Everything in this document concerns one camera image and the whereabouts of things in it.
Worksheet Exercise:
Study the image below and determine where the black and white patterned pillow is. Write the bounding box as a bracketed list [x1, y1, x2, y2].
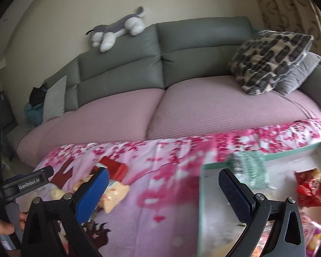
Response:
[229, 30, 314, 96]

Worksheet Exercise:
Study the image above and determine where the grey pillow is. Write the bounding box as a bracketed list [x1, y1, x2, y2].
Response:
[275, 51, 321, 96]

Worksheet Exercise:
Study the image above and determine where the patterned curtain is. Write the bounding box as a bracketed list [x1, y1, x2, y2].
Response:
[250, 0, 321, 69]

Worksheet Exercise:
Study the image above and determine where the person's left hand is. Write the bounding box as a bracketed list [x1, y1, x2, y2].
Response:
[0, 211, 28, 239]

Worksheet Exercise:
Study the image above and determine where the green and silver snack packet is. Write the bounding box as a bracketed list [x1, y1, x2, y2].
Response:
[227, 151, 268, 191]

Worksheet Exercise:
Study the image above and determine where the white tray with teal rim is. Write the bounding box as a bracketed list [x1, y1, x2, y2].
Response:
[197, 142, 321, 257]

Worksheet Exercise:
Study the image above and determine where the grey sofa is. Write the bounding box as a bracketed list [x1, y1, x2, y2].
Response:
[5, 16, 321, 161]

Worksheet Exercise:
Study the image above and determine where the red snack packet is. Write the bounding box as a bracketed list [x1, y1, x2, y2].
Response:
[295, 168, 321, 208]

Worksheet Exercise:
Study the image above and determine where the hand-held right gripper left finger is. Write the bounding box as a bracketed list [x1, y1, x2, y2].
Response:
[21, 167, 110, 257]

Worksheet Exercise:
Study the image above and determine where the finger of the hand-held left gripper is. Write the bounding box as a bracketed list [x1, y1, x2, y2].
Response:
[0, 165, 54, 201]

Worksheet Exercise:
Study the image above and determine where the beige biscuit packet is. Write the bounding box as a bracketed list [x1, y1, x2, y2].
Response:
[98, 179, 130, 215]

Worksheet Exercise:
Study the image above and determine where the pink sofa cover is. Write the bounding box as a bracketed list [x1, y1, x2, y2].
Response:
[17, 75, 321, 164]

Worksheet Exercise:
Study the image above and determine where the grey and white plush toy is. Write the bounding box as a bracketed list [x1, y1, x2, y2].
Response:
[86, 6, 146, 53]

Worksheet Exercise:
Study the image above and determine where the dark cabinet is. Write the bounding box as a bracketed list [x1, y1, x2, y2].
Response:
[0, 83, 18, 136]

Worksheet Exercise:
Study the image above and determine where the light grey cushion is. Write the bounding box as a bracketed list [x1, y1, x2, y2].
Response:
[42, 75, 67, 123]

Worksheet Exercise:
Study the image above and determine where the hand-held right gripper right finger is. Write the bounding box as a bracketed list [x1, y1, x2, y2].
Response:
[218, 168, 307, 257]

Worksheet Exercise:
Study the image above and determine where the dark red packet white label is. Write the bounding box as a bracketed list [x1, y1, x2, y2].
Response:
[98, 157, 129, 181]

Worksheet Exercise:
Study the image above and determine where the pink floral printed blanket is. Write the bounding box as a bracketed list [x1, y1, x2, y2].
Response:
[16, 118, 321, 257]

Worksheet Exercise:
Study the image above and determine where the pink cake roll packet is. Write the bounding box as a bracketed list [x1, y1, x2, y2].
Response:
[301, 214, 321, 257]

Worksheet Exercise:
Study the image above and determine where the cream egg-shaped snack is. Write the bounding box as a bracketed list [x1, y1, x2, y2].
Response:
[51, 188, 73, 201]

